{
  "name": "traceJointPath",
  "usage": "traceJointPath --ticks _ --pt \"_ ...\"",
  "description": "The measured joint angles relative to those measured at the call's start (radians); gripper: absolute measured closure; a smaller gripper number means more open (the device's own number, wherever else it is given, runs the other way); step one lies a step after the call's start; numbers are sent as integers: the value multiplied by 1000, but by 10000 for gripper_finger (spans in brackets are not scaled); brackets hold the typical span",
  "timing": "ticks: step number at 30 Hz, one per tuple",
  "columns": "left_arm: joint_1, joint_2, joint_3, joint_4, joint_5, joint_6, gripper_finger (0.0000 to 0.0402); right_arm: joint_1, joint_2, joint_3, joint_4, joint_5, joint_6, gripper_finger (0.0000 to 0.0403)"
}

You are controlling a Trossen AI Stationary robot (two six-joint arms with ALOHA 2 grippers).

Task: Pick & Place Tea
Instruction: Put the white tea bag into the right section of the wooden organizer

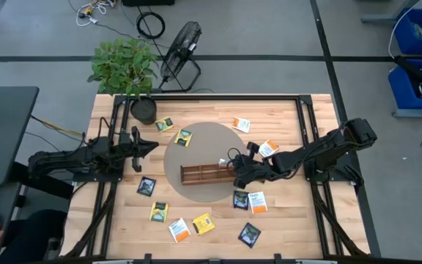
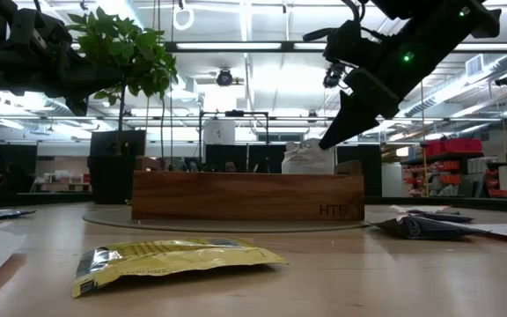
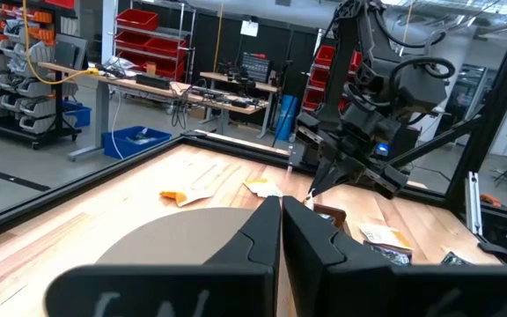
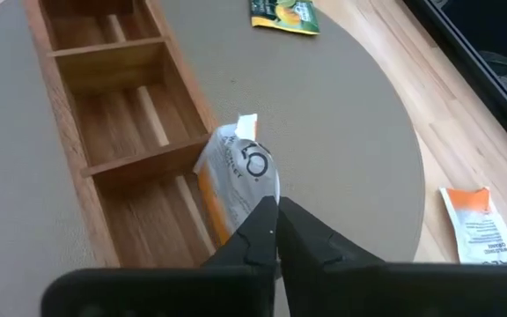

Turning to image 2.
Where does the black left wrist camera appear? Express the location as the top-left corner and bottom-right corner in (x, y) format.
(9, 7), (75, 61)

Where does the yellow tea packet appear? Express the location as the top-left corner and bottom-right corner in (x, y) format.
(71, 237), (290, 299)

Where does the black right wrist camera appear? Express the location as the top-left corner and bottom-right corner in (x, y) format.
(322, 19), (371, 67)

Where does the wooden tea organiser box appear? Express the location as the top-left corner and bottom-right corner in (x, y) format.
(130, 157), (366, 222)

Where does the black overhead light bar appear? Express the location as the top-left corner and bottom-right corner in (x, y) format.
(70, 41), (507, 55)

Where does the white cable loop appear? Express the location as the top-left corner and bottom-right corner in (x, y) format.
(173, 4), (195, 32)

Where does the black plant pot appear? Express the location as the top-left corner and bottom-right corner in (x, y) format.
(86, 129), (147, 206)

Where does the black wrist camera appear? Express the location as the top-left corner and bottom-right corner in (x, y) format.
(322, 19), (371, 67)
(9, 7), (75, 61)

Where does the black overhead camera with cable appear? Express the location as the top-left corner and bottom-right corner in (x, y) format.
(322, 61), (347, 89)

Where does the black aluminium table frame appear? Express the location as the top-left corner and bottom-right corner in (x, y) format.
(0, 189), (507, 216)

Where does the shelf with red bins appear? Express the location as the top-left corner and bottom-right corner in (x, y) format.
(400, 137), (507, 199)

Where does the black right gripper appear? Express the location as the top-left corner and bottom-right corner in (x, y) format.
(318, 26), (439, 151)

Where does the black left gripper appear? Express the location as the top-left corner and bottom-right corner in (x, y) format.
(0, 48), (125, 116)

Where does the round grey mat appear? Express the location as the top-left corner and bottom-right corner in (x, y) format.
(81, 205), (371, 234)

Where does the green leafy plant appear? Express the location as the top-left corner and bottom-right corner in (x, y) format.
(57, 6), (180, 133)

